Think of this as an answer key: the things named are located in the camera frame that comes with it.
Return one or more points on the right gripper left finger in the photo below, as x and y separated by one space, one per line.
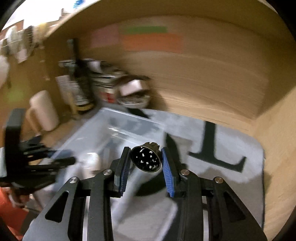
63 216

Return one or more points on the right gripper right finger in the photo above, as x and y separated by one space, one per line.
228 217

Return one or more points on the white handheld massager device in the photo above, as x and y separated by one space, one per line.
91 165

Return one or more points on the clear plastic storage bin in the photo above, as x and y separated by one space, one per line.
144 212

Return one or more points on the person's hand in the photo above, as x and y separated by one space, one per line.
16 200

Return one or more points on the beige pink mug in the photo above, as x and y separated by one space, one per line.
42 114

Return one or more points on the grey black patterned mat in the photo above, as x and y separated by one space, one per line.
212 151

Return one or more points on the handwritten white note sheet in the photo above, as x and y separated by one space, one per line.
65 89

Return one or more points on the bowl of beads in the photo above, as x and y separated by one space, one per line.
136 100

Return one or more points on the dark wine bottle elephant label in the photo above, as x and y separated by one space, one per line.
80 81

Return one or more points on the stack of books and papers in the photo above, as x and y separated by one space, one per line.
107 79

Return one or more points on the pink sticky note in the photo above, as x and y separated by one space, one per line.
105 36

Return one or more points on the green sticky note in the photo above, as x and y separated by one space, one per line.
135 30

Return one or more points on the orange sticky note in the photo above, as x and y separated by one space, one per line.
163 42

